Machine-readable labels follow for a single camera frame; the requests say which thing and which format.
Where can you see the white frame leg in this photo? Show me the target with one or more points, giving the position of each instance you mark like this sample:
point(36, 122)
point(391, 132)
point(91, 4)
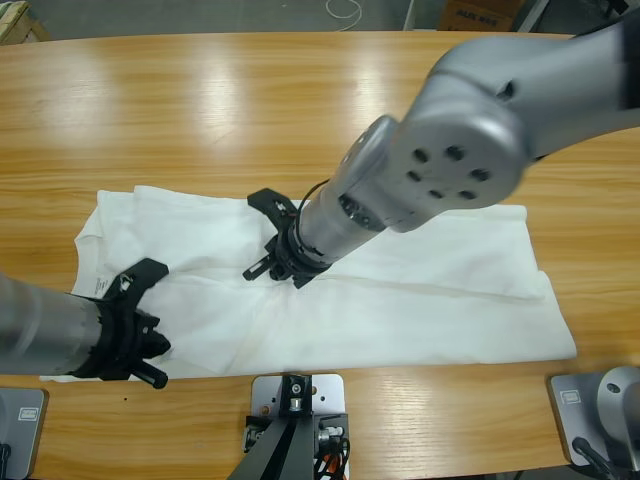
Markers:
point(531, 15)
point(410, 15)

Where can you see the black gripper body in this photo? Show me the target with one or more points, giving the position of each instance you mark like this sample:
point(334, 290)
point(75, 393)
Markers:
point(120, 340)
point(295, 262)

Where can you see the white t-shirt with black logo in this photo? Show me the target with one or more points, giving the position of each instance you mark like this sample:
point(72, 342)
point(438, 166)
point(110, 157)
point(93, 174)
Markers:
point(400, 300)

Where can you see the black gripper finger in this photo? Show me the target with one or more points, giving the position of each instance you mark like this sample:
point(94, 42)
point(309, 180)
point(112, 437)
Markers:
point(275, 205)
point(142, 275)
point(257, 267)
point(152, 375)

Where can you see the wooden pallet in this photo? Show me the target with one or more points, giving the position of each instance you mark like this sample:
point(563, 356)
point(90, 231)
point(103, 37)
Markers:
point(20, 20)

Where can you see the white mount block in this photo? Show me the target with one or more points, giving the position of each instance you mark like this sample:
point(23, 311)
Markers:
point(330, 395)

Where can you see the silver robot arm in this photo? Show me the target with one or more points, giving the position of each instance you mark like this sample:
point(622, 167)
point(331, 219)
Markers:
point(40, 325)
point(475, 125)

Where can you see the black bracket with silver roller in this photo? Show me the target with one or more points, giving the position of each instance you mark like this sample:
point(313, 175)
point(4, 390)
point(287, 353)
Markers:
point(296, 389)

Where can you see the brown cardboard box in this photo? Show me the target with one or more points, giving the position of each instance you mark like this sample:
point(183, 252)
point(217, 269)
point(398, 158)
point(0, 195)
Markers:
point(475, 15)

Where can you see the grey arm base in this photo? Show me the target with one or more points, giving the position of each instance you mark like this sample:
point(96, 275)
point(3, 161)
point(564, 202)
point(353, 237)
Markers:
point(570, 415)
point(22, 435)

